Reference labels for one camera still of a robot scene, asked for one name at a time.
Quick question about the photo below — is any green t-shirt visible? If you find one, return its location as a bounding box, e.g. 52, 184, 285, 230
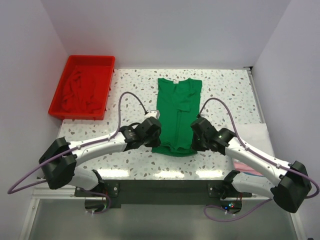
152, 78, 203, 157

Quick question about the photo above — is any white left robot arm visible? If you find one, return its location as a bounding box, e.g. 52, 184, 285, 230
39, 116, 161, 191

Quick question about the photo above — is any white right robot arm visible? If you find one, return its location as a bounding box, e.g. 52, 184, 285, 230
190, 117, 312, 213

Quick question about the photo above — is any pink folded t-shirt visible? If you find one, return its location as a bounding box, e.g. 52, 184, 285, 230
233, 161, 251, 172

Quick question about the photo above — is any white folded t-shirt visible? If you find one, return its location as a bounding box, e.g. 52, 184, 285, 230
235, 123, 273, 155

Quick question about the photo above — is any teal folded t-shirt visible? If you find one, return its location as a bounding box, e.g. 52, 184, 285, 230
240, 169, 263, 177

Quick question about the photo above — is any red t-shirt in bin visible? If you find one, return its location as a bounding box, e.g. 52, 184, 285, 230
59, 65, 114, 119

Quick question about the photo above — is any red plastic bin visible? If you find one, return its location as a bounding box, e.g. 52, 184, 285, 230
48, 55, 116, 121

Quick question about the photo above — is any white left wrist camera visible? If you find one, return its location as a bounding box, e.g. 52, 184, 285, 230
144, 109, 160, 119

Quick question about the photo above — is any right side aluminium rail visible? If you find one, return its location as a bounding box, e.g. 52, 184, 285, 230
243, 65, 283, 180

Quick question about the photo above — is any aluminium frame rail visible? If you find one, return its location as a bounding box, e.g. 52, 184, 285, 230
32, 184, 271, 200

